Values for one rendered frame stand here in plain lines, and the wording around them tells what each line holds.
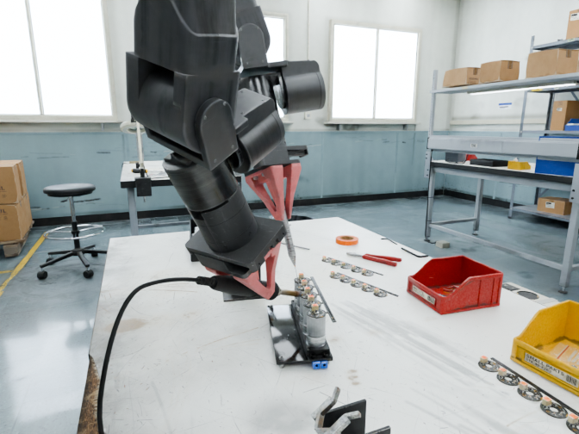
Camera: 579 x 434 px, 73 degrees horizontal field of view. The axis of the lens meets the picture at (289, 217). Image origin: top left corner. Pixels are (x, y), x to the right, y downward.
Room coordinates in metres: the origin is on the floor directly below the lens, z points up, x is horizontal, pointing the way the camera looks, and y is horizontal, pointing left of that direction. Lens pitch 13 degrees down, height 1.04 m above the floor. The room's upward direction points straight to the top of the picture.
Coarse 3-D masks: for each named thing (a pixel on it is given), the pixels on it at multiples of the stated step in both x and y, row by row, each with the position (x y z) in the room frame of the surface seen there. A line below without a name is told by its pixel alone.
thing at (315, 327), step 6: (318, 312) 0.46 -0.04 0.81; (312, 318) 0.45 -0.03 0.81; (324, 318) 0.45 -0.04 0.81; (312, 324) 0.45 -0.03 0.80; (318, 324) 0.45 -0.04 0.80; (324, 324) 0.45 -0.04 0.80; (312, 330) 0.45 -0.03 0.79; (318, 330) 0.45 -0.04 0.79; (324, 330) 0.45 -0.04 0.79; (312, 336) 0.45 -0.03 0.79; (318, 336) 0.45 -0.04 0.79; (324, 336) 0.45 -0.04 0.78; (312, 342) 0.45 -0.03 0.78; (318, 342) 0.45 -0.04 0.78; (324, 342) 0.45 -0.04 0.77
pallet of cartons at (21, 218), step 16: (0, 160) 3.68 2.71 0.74; (16, 160) 3.69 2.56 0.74; (0, 176) 3.09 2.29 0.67; (16, 176) 3.29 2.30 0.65; (0, 192) 3.08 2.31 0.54; (16, 192) 3.14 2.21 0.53; (0, 208) 3.07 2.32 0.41; (16, 208) 3.13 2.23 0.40; (0, 224) 3.06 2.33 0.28; (16, 224) 3.11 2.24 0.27; (0, 240) 3.05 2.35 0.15; (16, 240) 3.09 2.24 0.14
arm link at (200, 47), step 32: (160, 0) 0.29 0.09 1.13; (192, 0) 0.28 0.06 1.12; (224, 0) 0.30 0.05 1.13; (160, 32) 0.29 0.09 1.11; (192, 32) 0.28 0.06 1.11; (224, 32) 0.30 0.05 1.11; (128, 64) 0.32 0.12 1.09; (160, 64) 0.30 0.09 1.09; (192, 64) 0.29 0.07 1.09; (224, 64) 0.31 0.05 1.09; (128, 96) 0.33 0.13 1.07; (160, 96) 0.31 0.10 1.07; (192, 96) 0.29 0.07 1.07; (224, 96) 0.32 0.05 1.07; (160, 128) 0.32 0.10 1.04; (192, 128) 0.30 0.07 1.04
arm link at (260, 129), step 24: (240, 96) 0.41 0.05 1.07; (264, 96) 0.41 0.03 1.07; (216, 120) 0.31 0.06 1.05; (240, 120) 0.37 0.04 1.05; (264, 120) 0.41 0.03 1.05; (168, 144) 0.35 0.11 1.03; (216, 144) 0.32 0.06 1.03; (240, 144) 0.38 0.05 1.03; (264, 144) 0.40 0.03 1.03; (240, 168) 0.41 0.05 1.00
